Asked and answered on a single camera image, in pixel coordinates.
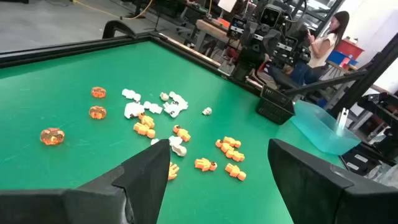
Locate green table mat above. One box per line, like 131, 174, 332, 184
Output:
0, 40, 346, 224

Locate black equipment box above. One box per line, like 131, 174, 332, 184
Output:
340, 146, 383, 177

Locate blue storage bin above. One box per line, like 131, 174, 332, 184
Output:
326, 49, 358, 68

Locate white sheet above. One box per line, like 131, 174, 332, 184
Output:
217, 0, 237, 12

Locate orange plastic hand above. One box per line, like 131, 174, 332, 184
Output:
215, 136, 242, 149
138, 113, 155, 129
173, 124, 192, 142
225, 149, 246, 162
224, 163, 248, 182
194, 157, 218, 172
133, 122, 156, 139
167, 161, 180, 181
220, 143, 236, 156

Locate black frame handle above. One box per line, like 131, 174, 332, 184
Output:
101, 20, 137, 40

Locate black diagonal frame strut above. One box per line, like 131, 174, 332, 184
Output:
329, 32, 398, 118

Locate black frame crossbar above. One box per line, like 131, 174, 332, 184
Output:
281, 70, 369, 96

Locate teal plastic bin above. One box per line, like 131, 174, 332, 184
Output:
289, 99, 363, 156

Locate orange translucent pumpkin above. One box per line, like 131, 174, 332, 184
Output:
40, 127, 65, 146
91, 86, 107, 99
88, 105, 107, 120

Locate white plastic bracket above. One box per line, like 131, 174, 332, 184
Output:
335, 107, 349, 138

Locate black aluminium table frame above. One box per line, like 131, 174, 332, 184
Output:
0, 30, 271, 97

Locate grey metal mount plate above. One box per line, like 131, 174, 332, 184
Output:
217, 58, 237, 77

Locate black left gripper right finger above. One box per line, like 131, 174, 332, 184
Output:
267, 138, 398, 224

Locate wooden workbench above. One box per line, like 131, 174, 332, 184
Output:
194, 18, 246, 52

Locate yellow cable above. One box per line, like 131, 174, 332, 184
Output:
73, 0, 155, 20

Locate black plastic basket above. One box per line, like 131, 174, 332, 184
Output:
256, 84, 295, 125

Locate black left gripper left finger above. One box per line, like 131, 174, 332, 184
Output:
0, 139, 171, 224

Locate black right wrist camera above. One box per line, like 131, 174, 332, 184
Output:
259, 4, 282, 28

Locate black tripod stand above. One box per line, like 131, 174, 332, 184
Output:
144, 0, 170, 32

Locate red storage bin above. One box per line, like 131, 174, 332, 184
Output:
335, 39, 365, 60

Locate person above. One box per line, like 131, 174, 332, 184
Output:
289, 11, 351, 86

